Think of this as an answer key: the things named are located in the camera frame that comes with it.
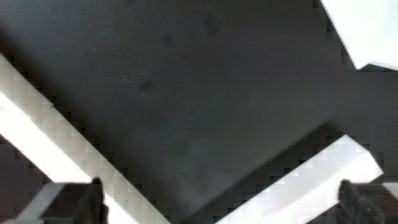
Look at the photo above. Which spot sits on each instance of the white barrier rail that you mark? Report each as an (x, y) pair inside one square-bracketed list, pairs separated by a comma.
[(300, 196), (55, 147)]

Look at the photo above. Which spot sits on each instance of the white drawer cabinet frame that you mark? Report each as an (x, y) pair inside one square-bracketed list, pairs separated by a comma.
[(364, 20)]

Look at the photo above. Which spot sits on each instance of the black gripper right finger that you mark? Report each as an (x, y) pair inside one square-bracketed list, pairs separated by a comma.
[(368, 200)]

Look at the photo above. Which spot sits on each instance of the white front barrier rail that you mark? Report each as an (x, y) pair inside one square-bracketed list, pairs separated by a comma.
[(55, 147)]

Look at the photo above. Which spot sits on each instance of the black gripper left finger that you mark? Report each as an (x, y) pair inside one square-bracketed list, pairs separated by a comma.
[(66, 204)]

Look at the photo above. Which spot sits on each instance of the white right barrier rail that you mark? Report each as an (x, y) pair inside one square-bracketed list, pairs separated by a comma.
[(300, 196)]

